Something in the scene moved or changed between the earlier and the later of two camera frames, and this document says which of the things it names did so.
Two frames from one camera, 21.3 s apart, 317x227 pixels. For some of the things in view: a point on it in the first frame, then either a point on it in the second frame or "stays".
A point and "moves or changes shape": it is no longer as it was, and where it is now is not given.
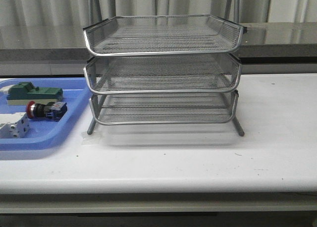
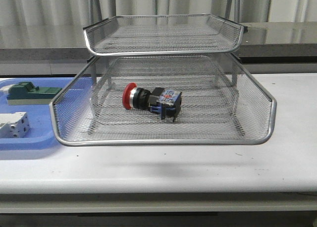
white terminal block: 15,125 stays
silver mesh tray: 166,34 stays
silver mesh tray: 162,73 moves or changes shape
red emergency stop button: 52,111 → 166,102
